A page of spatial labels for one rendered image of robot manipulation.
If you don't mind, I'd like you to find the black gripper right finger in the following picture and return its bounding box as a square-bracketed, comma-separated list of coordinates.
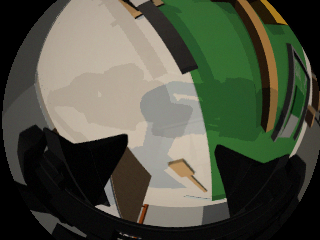
[215, 144, 289, 217]

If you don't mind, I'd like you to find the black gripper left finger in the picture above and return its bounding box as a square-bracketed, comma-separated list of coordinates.
[43, 127, 128, 207]

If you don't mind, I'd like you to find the grey golf putter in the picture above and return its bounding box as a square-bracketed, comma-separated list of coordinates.
[131, 0, 199, 75]

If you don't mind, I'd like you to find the green putting mat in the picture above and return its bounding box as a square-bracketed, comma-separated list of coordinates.
[159, 0, 307, 196]

